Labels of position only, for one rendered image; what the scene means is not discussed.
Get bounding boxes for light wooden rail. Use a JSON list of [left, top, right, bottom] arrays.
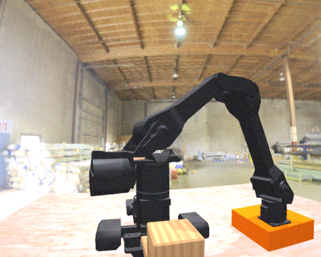
[[141, 236, 147, 257]]

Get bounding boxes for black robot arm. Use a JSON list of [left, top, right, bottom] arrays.
[[89, 72, 294, 227]]

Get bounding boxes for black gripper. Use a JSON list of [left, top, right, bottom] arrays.
[[95, 190, 210, 257]]

